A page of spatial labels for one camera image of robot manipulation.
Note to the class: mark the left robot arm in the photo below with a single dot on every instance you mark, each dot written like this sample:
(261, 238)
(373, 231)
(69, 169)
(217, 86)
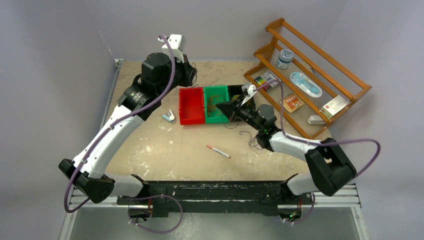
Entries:
(159, 75)

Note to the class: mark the blue blister pack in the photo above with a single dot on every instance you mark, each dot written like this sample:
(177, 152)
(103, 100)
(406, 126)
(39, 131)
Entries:
(303, 82)

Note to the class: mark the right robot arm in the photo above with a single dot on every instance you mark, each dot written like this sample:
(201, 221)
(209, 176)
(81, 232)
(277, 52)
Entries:
(329, 167)

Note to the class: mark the black plastic bin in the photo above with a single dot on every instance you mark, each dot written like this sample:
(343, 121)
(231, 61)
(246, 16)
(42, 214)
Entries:
(235, 92)

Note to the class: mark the white red box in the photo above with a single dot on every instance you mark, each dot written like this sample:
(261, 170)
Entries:
(334, 106)

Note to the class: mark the white stapler on shelf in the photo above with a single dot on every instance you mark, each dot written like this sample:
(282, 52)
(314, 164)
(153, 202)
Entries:
(316, 120)

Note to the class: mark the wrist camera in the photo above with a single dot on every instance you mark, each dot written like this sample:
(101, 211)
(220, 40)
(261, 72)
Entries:
(248, 91)
(175, 42)

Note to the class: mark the orange white marker pen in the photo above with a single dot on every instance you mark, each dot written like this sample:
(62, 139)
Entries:
(218, 151)

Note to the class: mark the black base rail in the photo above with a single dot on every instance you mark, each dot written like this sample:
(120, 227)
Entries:
(266, 197)

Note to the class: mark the white round jar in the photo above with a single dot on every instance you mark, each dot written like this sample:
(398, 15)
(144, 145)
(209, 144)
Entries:
(285, 58)

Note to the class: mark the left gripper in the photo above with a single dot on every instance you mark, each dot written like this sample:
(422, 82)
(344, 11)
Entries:
(189, 72)

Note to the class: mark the red plastic bin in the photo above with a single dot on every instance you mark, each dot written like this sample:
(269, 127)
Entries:
(191, 106)

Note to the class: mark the marker pen pack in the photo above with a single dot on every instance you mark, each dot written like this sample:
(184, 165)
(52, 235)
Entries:
(268, 79)

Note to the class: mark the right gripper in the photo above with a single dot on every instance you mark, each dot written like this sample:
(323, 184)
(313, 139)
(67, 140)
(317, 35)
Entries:
(229, 108)

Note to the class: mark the wooden shelf rack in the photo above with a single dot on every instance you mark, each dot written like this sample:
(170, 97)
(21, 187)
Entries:
(332, 77)

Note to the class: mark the green plastic bin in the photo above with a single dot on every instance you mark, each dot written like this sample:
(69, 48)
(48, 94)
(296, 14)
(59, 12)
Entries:
(213, 95)

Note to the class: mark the orange spiral notebook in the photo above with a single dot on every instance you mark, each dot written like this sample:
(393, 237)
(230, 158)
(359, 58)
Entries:
(291, 102)

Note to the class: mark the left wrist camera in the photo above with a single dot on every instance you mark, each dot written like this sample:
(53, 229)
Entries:
(175, 42)

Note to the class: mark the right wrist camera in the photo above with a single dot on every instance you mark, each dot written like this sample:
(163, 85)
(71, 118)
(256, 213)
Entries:
(248, 91)

